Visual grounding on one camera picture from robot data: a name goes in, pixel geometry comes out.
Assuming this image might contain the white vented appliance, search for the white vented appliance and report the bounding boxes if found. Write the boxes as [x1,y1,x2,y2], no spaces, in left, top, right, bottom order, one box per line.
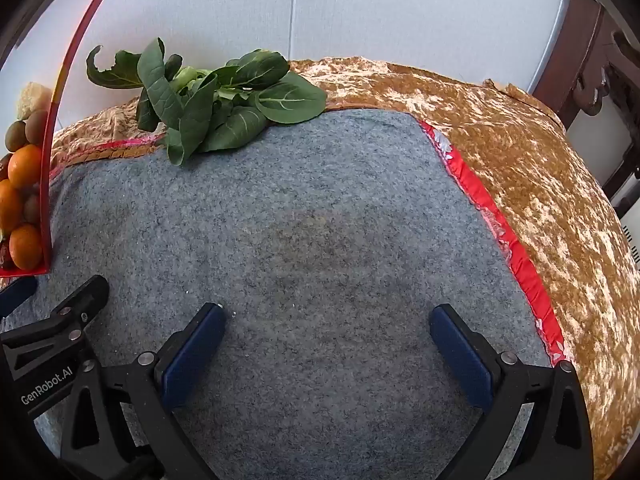
[620,205,640,263]

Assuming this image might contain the gold velvet blanket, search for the gold velvet blanket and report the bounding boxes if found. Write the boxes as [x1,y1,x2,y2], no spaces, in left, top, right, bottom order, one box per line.
[0,56,640,480]

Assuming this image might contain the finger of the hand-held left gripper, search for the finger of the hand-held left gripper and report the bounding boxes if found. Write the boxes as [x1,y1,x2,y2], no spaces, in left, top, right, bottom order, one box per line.
[0,275,111,382]
[0,276,39,317]

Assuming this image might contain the red tray white inside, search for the red tray white inside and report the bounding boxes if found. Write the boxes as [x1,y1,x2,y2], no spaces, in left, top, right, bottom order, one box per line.
[0,0,132,279]

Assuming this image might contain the green leafy vegetable bunch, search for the green leafy vegetable bunch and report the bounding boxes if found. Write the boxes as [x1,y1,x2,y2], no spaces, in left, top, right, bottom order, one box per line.
[86,37,328,167]

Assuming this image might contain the dark wooden furniture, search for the dark wooden furniture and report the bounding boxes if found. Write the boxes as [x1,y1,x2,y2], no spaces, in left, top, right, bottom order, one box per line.
[532,0,640,196]

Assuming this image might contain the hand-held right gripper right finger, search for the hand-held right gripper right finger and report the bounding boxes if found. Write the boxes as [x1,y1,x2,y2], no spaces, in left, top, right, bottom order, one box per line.
[430,304,596,480]

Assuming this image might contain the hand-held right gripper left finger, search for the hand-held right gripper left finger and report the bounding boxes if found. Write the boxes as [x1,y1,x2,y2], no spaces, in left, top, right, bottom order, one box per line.
[59,302,227,480]

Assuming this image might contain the grey felt mat red border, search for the grey felt mat red border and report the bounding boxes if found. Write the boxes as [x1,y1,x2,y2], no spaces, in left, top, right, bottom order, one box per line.
[0,109,568,480]

